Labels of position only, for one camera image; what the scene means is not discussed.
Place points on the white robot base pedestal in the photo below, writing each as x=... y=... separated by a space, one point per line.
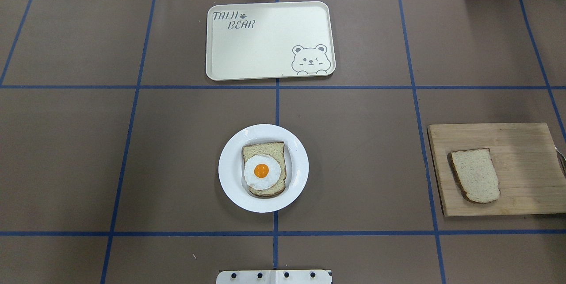
x=293 y=276

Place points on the cream bear serving tray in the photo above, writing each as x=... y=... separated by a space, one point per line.
x=269 y=40

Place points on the bread slice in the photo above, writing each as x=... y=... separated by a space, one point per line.
x=275 y=150
x=475 y=175

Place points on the fried egg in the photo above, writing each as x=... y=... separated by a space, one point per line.
x=261 y=172

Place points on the bamboo cutting board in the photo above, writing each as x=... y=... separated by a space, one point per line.
x=531 y=180

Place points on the white round plate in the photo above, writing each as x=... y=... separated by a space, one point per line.
x=231 y=167

